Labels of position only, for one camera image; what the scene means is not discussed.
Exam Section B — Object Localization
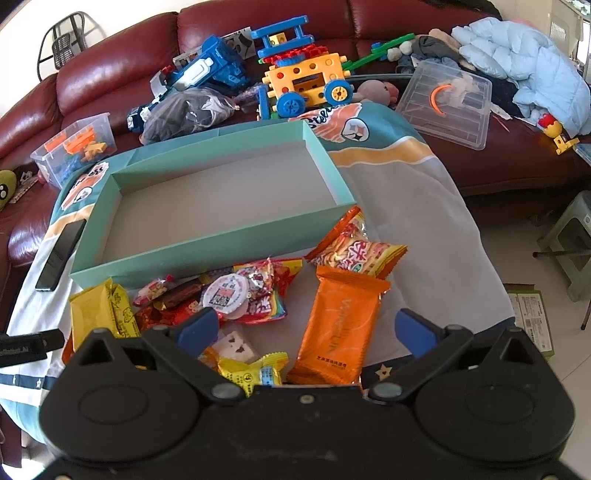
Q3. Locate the dark clothes plastic bag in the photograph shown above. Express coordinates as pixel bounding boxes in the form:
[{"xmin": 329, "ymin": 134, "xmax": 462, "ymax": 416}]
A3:
[{"xmin": 139, "ymin": 87, "xmax": 238, "ymax": 145}]

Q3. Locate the clear bin of toys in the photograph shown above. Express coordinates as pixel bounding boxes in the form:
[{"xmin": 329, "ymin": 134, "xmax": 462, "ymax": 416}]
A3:
[{"xmin": 30, "ymin": 113, "xmax": 116, "ymax": 189}]

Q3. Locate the light blue down jacket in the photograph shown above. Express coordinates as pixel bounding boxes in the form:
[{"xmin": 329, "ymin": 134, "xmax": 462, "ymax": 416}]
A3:
[{"xmin": 451, "ymin": 17, "xmax": 590, "ymax": 137}]

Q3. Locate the dark red leather sofa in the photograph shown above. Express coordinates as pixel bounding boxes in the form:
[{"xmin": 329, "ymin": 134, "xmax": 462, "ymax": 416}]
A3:
[{"xmin": 0, "ymin": 0, "xmax": 591, "ymax": 324}]

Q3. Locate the yellow red toy figure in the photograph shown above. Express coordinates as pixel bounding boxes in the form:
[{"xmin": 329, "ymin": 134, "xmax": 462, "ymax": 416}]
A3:
[{"xmin": 538, "ymin": 113, "xmax": 579, "ymax": 155}]

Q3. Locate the yellow snack packet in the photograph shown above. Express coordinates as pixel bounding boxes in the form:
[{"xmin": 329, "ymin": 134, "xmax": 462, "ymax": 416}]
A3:
[{"xmin": 69, "ymin": 279, "xmax": 140, "ymax": 350}]

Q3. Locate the grey plastic stool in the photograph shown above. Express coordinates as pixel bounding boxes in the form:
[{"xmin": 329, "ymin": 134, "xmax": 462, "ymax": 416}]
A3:
[{"xmin": 532, "ymin": 190, "xmax": 591, "ymax": 302}]

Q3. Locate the teal cardboard box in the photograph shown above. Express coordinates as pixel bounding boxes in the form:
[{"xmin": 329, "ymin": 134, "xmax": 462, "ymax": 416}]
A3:
[{"xmin": 71, "ymin": 121, "xmax": 355, "ymax": 288}]

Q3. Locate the rainbow red candy bag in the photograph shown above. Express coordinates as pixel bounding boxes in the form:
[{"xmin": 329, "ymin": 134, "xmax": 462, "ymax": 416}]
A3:
[{"xmin": 232, "ymin": 258, "xmax": 304, "ymax": 325}]

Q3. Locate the clear packet nougat bar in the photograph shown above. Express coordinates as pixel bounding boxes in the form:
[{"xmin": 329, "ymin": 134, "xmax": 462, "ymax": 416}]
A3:
[{"xmin": 212, "ymin": 331, "xmax": 257, "ymax": 364}]

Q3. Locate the dark red gold packet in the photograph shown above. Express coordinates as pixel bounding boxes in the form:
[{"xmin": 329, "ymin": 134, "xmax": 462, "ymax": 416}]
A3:
[{"xmin": 152, "ymin": 278, "xmax": 204, "ymax": 311}]

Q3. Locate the orange wafer snack packet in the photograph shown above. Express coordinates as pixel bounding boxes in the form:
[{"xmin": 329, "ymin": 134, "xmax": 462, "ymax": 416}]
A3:
[{"xmin": 287, "ymin": 266, "xmax": 391, "ymax": 385}]

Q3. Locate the pink plush toy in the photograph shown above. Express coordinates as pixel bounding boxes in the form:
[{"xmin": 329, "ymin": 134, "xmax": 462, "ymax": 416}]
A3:
[{"xmin": 353, "ymin": 80, "xmax": 399, "ymax": 108}]

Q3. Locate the red bb snack packet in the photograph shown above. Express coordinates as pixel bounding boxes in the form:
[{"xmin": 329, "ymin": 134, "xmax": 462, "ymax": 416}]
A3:
[{"xmin": 134, "ymin": 299, "xmax": 201, "ymax": 332}]

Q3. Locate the blue white toy robot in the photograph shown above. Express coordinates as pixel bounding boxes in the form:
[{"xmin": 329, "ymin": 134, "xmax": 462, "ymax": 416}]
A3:
[{"xmin": 126, "ymin": 36, "xmax": 249, "ymax": 133}]

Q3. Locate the yellow blue toy vehicle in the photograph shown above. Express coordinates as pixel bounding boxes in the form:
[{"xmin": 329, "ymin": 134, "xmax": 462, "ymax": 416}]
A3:
[{"xmin": 252, "ymin": 15, "xmax": 353, "ymax": 120}]

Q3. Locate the clear plastic lid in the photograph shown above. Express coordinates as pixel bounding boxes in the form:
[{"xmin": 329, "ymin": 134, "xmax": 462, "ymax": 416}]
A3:
[{"xmin": 396, "ymin": 60, "xmax": 493, "ymax": 151}]

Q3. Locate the green plush toy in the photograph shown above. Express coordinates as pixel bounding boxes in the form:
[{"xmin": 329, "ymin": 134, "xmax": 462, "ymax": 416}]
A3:
[{"xmin": 0, "ymin": 170, "xmax": 18, "ymax": 211}]

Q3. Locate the small yellow candy packet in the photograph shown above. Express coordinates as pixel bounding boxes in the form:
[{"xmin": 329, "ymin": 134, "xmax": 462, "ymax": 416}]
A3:
[{"xmin": 217, "ymin": 352, "xmax": 290, "ymax": 397}]

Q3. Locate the round jelly cup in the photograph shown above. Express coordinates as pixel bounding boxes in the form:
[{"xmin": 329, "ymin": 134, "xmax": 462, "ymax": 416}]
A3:
[{"xmin": 201, "ymin": 274, "xmax": 249, "ymax": 320}]

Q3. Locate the pink white candy packet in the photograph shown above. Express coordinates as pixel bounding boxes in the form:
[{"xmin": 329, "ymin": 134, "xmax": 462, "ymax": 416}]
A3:
[{"xmin": 132, "ymin": 275, "xmax": 175, "ymax": 307}]

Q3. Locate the green cardboard box on floor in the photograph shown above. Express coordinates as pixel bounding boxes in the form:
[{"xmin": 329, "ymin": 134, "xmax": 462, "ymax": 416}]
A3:
[{"xmin": 504, "ymin": 283, "xmax": 555, "ymax": 358}]

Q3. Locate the orange red chips bag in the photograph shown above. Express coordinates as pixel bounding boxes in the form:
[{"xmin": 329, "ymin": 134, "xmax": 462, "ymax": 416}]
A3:
[{"xmin": 304, "ymin": 206, "xmax": 408, "ymax": 279}]

